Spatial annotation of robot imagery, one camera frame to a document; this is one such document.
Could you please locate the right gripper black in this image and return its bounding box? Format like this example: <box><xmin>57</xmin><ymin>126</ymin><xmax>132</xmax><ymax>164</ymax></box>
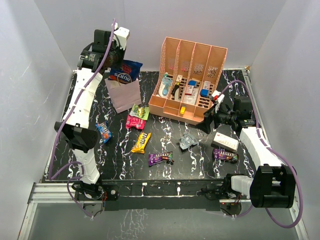
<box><xmin>195</xmin><ymin>102</ymin><xmax>238</xmax><ymax>134</ymax></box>

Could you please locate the blue Burts chips bag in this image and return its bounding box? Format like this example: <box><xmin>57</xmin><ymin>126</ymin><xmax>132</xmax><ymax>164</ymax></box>
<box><xmin>108</xmin><ymin>59</ymin><xmax>143</xmax><ymax>84</ymax></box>

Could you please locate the clear silver snack wrapper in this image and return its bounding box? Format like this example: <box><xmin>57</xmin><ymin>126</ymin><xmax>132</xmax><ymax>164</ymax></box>
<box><xmin>179</xmin><ymin>132</ymin><xmax>199</xmax><ymax>151</ymax></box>

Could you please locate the pale pink paper bag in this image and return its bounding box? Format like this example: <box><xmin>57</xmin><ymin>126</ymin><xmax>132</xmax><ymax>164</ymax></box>
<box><xmin>105</xmin><ymin>78</ymin><xmax>142</xmax><ymax>114</ymax></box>

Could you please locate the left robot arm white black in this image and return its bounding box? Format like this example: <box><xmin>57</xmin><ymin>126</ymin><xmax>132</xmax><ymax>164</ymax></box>
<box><xmin>54</xmin><ymin>27</ymin><xmax>130</xmax><ymax>200</ymax></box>

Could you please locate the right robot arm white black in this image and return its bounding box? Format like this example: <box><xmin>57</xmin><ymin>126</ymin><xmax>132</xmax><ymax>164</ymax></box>
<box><xmin>196</xmin><ymin>94</ymin><xmax>296</xmax><ymax>209</ymax></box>

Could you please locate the white rectangular box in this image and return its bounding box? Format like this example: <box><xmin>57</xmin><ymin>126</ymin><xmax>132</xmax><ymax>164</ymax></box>
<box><xmin>211</xmin><ymin>132</ymin><xmax>239</xmax><ymax>152</ymax></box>

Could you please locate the blue white item pack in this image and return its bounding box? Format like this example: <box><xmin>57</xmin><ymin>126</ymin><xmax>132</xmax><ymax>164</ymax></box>
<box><xmin>200</xmin><ymin>80</ymin><xmax>211</xmax><ymax>98</ymax></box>

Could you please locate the white plastic packet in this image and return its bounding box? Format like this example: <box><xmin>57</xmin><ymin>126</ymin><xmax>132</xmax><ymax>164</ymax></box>
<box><xmin>182</xmin><ymin>95</ymin><xmax>198</xmax><ymax>105</ymax></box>

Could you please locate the small yellow box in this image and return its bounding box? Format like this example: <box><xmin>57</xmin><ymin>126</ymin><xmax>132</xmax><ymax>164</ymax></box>
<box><xmin>180</xmin><ymin>105</ymin><xmax>186</xmax><ymax>116</ymax></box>

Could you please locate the purple M&M's packet right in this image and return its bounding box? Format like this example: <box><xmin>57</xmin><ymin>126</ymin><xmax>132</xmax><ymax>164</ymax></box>
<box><xmin>212</xmin><ymin>148</ymin><xmax>239</xmax><ymax>164</ymax></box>

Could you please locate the purple m&m's packet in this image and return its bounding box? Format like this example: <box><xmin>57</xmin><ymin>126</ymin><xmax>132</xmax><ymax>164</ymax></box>
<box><xmin>212</xmin><ymin>148</ymin><xmax>239</xmax><ymax>164</ymax></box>
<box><xmin>148</xmin><ymin>151</ymin><xmax>174</xmax><ymax>167</ymax></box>

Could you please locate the black yellow utility knife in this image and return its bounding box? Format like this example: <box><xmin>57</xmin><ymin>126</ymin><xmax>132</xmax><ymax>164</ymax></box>
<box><xmin>171</xmin><ymin>82</ymin><xmax>181</xmax><ymax>101</ymax></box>

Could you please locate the orange desk file organizer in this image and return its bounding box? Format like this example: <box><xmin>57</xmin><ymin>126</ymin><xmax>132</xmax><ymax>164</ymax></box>
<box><xmin>148</xmin><ymin>37</ymin><xmax>228</xmax><ymax>125</ymax></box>

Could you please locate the light blue tape dispenser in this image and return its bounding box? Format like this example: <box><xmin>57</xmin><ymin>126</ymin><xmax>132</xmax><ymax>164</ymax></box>
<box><xmin>158</xmin><ymin>72</ymin><xmax>173</xmax><ymax>98</ymax></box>

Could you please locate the purple M&M's packet centre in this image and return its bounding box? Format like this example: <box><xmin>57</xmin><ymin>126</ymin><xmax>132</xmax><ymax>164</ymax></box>
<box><xmin>148</xmin><ymin>151</ymin><xmax>174</xmax><ymax>167</ymax></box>

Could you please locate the green candy packet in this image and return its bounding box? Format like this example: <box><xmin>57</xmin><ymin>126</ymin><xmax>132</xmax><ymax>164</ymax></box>
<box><xmin>129</xmin><ymin>104</ymin><xmax>150</xmax><ymax>121</ymax></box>

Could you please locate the pink candy packet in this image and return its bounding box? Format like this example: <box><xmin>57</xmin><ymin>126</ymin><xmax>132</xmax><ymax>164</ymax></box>
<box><xmin>125</xmin><ymin>115</ymin><xmax>146</xmax><ymax>130</ymax></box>

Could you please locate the yellow M&M's packet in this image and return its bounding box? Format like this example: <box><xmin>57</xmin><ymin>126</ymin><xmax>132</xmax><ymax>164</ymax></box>
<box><xmin>131</xmin><ymin>132</ymin><xmax>151</xmax><ymax>154</ymax></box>

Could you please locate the blue M&M's packet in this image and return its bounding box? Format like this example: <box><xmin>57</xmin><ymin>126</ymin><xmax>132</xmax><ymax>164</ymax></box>
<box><xmin>95</xmin><ymin>121</ymin><xmax>112</xmax><ymax>143</ymax></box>

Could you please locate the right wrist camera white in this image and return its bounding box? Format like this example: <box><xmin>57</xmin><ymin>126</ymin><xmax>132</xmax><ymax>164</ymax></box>
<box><xmin>209</xmin><ymin>90</ymin><xmax>225</xmax><ymax>113</ymax></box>

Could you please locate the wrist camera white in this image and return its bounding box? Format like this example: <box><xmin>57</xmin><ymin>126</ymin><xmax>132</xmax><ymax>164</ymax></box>
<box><xmin>209</xmin><ymin>90</ymin><xmax>225</xmax><ymax>113</ymax></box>
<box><xmin>113</xmin><ymin>22</ymin><xmax>130</xmax><ymax>51</ymax></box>

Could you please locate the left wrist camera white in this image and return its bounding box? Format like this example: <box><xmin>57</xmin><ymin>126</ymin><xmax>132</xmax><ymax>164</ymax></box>
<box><xmin>113</xmin><ymin>22</ymin><xmax>130</xmax><ymax>51</ymax></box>

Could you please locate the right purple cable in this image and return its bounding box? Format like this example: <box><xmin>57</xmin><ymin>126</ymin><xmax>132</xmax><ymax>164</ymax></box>
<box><xmin>218</xmin><ymin>80</ymin><xmax>304</xmax><ymax>229</ymax></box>

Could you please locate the purple cable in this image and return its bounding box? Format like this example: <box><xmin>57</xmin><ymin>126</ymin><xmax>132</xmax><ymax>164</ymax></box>
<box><xmin>218</xmin><ymin>80</ymin><xmax>304</xmax><ymax>229</ymax></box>
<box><xmin>47</xmin><ymin>18</ymin><xmax>118</xmax><ymax>219</ymax></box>

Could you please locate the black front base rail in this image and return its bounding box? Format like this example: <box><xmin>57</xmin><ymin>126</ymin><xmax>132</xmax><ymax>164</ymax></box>
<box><xmin>74</xmin><ymin>178</ymin><xmax>253</xmax><ymax>212</ymax></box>

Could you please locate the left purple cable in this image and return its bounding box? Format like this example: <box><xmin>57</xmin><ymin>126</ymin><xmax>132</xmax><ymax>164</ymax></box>
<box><xmin>47</xmin><ymin>18</ymin><xmax>118</xmax><ymax>219</ymax></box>

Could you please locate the aluminium frame rail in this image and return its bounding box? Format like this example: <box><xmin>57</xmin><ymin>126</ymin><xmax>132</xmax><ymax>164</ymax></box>
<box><xmin>18</xmin><ymin>183</ymin><xmax>309</xmax><ymax>240</ymax></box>

